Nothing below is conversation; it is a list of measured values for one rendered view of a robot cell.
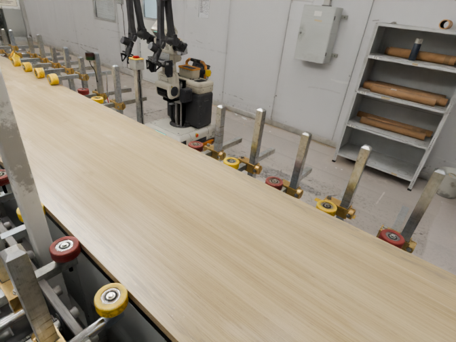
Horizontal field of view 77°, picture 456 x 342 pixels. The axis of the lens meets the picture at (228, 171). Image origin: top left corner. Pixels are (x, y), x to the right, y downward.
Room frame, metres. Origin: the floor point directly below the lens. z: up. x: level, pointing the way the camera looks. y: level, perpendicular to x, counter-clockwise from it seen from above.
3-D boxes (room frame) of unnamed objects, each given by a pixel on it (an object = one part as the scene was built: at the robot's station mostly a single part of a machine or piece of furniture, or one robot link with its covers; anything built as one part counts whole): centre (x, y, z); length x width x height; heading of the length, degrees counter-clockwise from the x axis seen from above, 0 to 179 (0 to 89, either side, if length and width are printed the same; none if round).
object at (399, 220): (0.96, -0.73, 0.80); 0.43 x 0.03 x 0.04; 143
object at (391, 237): (0.80, -0.61, 0.85); 0.08 x 0.08 x 0.11
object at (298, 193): (1.20, -0.31, 0.81); 0.14 x 0.06 x 0.05; 53
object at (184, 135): (3.24, 0.62, 0.16); 0.67 x 0.64 x 0.25; 145
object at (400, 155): (3.12, -1.77, 0.78); 0.90 x 0.45 x 1.55; 53
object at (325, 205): (0.95, -0.41, 0.85); 0.08 x 0.08 x 0.11
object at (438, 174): (0.89, -0.73, 0.91); 0.04 x 0.04 x 0.48; 53
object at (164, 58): (3.00, 0.79, 0.99); 0.28 x 0.16 x 0.22; 55
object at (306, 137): (1.19, -0.33, 0.88); 0.04 x 0.04 x 0.48; 53
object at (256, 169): (1.35, -0.11, 0.83); 0.14 x 0.06 x 0.05; 53
